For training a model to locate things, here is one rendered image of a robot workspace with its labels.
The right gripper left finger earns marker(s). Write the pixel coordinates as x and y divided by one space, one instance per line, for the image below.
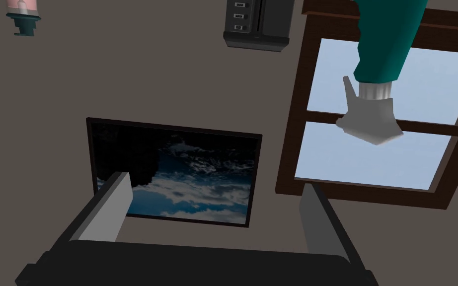
107 212

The black box with switches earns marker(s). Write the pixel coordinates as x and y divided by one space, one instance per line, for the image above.
259 24

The dark brown framed window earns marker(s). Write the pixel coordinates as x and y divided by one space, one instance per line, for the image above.
376 159

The black framed sky picture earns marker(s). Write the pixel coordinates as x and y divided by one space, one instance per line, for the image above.
197 178

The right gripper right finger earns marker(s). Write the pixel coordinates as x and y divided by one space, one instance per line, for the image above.
319 222

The teal spray bottle white nozzle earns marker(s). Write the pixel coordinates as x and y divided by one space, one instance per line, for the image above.
380 47

